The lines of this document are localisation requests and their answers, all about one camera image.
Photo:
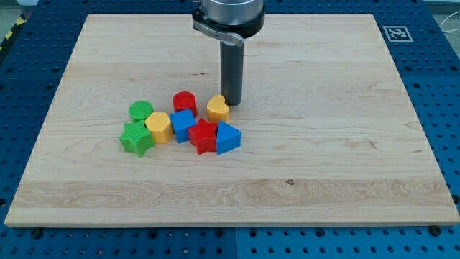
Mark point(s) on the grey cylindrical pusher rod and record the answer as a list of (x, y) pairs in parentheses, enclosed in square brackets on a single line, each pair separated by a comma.
[(232, 64)]

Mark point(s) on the light wooden board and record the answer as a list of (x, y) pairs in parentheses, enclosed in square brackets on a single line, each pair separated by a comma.
[(329, 134)]

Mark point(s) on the blue triangle block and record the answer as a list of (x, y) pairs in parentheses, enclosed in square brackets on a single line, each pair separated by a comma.
[(228, 138)]

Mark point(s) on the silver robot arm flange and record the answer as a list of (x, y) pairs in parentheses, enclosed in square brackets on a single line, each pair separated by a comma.
[(229, 21)]

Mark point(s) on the yellow hexagon block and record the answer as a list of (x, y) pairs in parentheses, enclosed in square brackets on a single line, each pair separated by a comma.
[(160, 126)]

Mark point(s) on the white fiducial marker tag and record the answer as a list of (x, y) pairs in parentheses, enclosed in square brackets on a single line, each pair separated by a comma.
[(396, 33)]

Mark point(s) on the yellow black hazard tape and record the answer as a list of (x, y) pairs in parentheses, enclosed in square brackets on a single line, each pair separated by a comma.
[(13, 33)]

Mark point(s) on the yellow heart block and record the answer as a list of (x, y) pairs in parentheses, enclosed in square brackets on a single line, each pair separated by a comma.
[(217, 109)]

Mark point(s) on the red star block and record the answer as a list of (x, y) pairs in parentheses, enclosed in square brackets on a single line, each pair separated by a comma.
[(203, 136)]

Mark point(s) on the red cylinder block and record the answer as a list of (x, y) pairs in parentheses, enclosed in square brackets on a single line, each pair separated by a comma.
[(185, 100)]

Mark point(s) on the green star block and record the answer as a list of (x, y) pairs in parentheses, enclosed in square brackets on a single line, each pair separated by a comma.
[(136, 138)]

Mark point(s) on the green cylinder block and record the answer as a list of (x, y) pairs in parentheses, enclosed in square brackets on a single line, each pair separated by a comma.
[(140, 110)]

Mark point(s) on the blue cube block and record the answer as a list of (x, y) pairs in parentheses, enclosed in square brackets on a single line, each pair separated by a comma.
[(181, 122)]

